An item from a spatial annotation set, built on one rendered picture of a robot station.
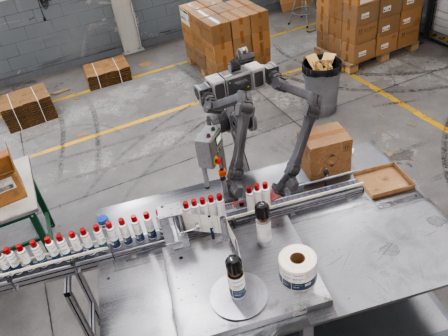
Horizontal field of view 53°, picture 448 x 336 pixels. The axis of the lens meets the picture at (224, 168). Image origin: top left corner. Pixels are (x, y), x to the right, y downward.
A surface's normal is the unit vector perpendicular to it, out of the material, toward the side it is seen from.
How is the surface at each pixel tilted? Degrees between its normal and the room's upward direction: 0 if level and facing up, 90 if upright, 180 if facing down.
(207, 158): 90
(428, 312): 0
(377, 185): 0
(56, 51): 90
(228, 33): 90
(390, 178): 0
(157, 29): 90
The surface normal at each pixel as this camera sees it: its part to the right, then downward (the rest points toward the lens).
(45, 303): -0.12, -0.79
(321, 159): 0.24, 0.57
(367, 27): 0.45, 0.45
